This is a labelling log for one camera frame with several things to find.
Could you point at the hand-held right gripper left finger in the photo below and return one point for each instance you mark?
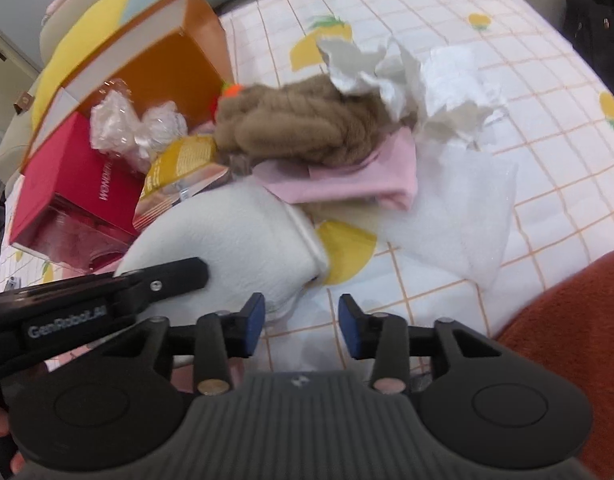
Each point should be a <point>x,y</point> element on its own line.
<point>252,322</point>

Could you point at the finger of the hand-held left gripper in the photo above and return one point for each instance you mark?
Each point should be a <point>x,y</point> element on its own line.
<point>172,275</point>

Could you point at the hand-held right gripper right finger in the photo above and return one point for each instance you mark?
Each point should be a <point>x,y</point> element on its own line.
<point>349,327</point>

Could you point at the white fleece cloth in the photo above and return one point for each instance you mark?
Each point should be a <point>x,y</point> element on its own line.
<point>227,240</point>

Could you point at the yellow snack packet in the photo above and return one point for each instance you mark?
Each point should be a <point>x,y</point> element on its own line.
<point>182,157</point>

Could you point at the pink cloth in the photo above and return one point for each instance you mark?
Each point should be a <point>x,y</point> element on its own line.
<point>377,175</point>

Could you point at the translucent plastic sheet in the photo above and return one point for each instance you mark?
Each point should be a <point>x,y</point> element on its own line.
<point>452,210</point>

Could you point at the clear plastic wrap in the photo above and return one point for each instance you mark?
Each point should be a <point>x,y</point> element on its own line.
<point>122,125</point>

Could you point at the orange storage box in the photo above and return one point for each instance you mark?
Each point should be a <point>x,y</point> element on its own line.
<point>157,65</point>

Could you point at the red box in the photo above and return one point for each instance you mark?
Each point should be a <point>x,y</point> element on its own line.
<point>77,180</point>

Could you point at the orange knitted toy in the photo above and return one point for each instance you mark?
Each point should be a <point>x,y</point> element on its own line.
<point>231,91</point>

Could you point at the rust orange blanket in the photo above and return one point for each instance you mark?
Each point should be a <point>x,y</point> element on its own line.
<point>577,335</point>

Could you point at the yellow pillow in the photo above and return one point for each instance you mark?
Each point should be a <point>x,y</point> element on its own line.
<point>82,40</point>

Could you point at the crumpled white paper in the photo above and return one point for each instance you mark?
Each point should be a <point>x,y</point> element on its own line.
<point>437,90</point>

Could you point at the lemon print bedsheet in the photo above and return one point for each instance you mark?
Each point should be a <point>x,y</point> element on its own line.
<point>537,135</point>

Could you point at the black backpack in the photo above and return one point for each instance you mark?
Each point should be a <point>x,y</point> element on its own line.
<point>597,25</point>

